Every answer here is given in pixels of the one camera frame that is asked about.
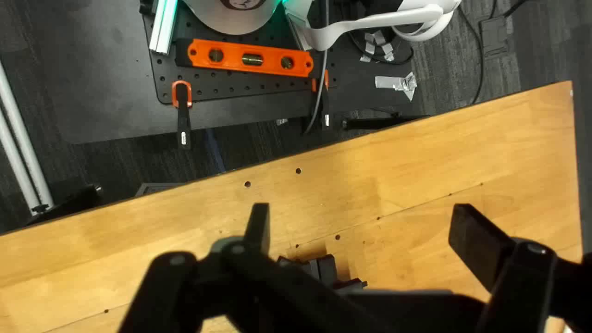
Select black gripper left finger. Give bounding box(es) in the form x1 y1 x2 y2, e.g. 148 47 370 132
118 202 298 333

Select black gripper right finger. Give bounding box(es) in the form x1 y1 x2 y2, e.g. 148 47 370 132
447 204 592 333

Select white metal pole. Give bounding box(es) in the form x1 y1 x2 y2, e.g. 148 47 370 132
0 62 55 215
0 110 39 219

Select white tape scrap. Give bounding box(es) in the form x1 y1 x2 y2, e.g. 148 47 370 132
373 71 420 103

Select orange spirit level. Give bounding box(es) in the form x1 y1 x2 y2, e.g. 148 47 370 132
185 38 316 80

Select silver aluminium extrusion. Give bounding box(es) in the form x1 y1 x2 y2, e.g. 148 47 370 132
148 0 181 56

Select orange handled clamp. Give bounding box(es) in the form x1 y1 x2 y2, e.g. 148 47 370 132
170 79 196 151

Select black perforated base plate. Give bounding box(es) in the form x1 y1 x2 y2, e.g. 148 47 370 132
138 0 427 123

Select black floor cable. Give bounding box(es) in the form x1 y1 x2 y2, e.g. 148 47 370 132
458 0 532 108

